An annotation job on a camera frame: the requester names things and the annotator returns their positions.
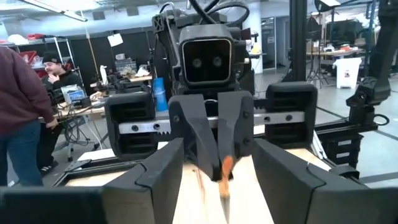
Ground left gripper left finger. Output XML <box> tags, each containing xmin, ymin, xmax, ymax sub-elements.
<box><xmin>101</xmin><ymin>138</ymin><xmax>185</xmax><ymax>224</ymax></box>

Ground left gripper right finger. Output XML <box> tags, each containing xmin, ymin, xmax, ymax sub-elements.
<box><xmin>253</xmin><ymin>138</ymin><xmax>369</xmax><ymax>224</ymax></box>

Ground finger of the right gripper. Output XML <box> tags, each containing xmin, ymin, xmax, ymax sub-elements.
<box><xmin>217</xmin><ymin>90</ymin><xmax>255</xmax><ymax>180</ymax></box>
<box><xmin>167</xmin><ymin>94</ymin><xmax>222</xmax><ymax>182</ymax></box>

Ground black paintbrush orange bristles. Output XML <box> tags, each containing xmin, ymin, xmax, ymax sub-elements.
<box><xmin>218</xmin><ymin>154</ymin><xmax>234</xmax><ymax>224</ymax></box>

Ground blue cylinder bottle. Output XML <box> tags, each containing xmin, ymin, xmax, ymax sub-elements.
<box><xmin>152</xmin><ymin>77</ymin><xmax>169</xmax><ymax>112</ymax></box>

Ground wooden work desk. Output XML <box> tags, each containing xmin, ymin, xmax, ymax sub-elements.
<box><xmin>306</xmin><ymin>46</ymin><xmax>364</xmax><ymax>58</ymax></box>
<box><xmin>37</xmin><ymin>73</ymin><xmax>175</xmax><ymax>125</ymax></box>

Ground white trash bin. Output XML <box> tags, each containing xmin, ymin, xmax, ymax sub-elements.
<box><xmin>332</xmin><ymin>57</ymin><xmax>364</xmax><ymax>90</ymax></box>

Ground black drawer box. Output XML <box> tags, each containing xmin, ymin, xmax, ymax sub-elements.
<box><xmin>319</xmin><ymin>133</ymin><xmax>364</xmax><ymax>170</ymax></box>

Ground black studio light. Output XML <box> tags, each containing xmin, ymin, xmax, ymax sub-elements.
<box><xmin>313</xmin><ymin>0</ymin><xmax>341</xmax><ymax>13</ymax></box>

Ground white paper tag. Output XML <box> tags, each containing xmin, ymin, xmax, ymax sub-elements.
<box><xmin>107</xmin><ymin>32</ymin><xmax>124</xmax><ymax>48</ymax></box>

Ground open laptop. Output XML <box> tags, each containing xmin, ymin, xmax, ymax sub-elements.
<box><xmin>60</xmin><ymin>85</ymin><xmax>91</xmax><ymax>109</ymax></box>

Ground person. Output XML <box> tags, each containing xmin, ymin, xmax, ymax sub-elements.
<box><xmin>0</xmin><ymin>46</ymin><xmax>60</xmax><ymax>187</ymax></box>
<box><xmin>39</xmin><ymin>51</ymin><xmax>85</xmax><ymax>175</ymax></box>

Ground metal shelf rack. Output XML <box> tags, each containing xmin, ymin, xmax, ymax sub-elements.
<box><xmin>0</xmin><ymin>30</ymin><xmax>82</xmax><ymax>78</ymax></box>

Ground black vertical rig post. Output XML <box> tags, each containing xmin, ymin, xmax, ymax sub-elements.
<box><xmin>289</xmin><ymin>0</ymin><xmax>309</xmax><ymax>82</ymax></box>

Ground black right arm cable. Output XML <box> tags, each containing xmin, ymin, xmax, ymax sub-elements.
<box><xmin>186</xmin><ymin>0</ymin><xmax>251</xmax><ymax>27</ymax></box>

